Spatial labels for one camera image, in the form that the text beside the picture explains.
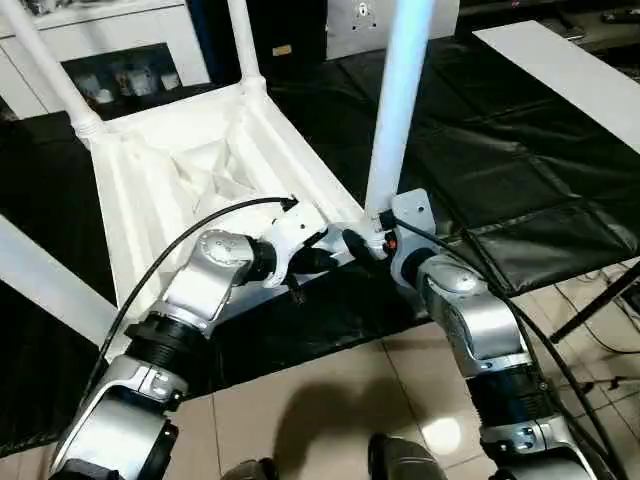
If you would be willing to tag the small white jar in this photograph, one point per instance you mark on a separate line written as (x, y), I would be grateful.
(103, 95)
(136, 82)
(169, 80)

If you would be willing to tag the grey printed cushion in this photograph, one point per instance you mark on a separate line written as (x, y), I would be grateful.
(350, 30)

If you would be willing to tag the white leg with black mark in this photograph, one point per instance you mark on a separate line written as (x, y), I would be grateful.
(395, 125)

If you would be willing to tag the white plastic table top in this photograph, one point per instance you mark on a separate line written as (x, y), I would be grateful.
(150, 200)

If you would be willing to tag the black cabinet with gold label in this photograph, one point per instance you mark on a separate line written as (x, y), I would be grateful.
(300, 25)

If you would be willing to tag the white sideboard with glass doors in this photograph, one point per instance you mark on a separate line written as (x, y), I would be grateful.
(125, 30)

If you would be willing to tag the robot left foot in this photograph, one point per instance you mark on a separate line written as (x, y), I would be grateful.
(250, 470)

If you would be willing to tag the black work mat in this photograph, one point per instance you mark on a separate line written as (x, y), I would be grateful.
(500, 150)

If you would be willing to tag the white flat board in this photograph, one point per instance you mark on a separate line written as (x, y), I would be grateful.
(560, 75)

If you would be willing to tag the black stand leg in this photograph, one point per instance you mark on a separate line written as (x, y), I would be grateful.
(595, 302)

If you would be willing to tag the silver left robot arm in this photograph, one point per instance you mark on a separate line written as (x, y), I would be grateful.
(200, 290)

